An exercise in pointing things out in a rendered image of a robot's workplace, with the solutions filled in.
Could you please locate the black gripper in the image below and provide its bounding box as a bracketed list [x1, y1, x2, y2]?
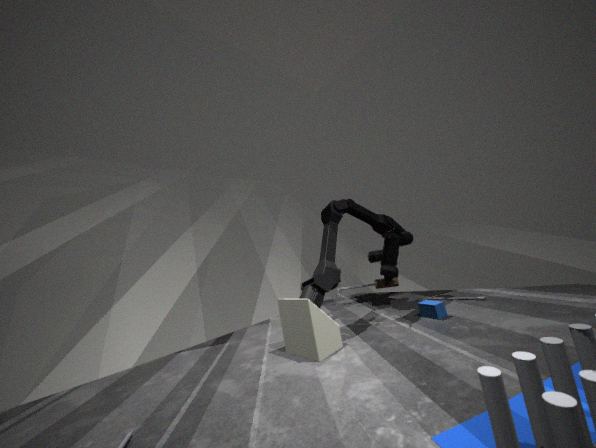
[380, 247, 399, 286]

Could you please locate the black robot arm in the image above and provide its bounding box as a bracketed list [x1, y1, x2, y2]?
[299, 199, 413, 308]

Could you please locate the blue block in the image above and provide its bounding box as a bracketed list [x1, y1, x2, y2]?
[417, 300, 447, 320]

